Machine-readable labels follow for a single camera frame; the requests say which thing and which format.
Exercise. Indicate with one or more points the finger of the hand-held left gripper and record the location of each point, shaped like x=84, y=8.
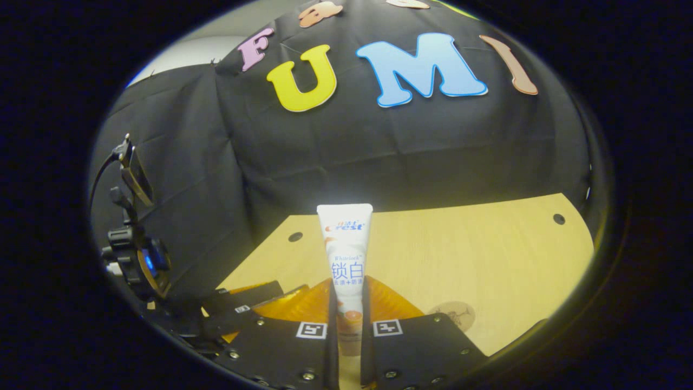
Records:
x=227, y=320
x=243, y=293

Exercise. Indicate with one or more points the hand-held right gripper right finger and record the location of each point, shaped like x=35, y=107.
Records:
x=417, y=352

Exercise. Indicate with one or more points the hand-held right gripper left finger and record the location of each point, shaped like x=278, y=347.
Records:
x=287, y=357

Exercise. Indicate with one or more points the round wooden coaster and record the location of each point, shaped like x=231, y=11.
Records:
x=460, y=315

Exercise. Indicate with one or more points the white toothpaste tube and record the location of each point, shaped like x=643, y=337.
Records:
x=346, y=254

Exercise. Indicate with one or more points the black backdrop cloth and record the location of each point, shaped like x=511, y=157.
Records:
x=379, y=141

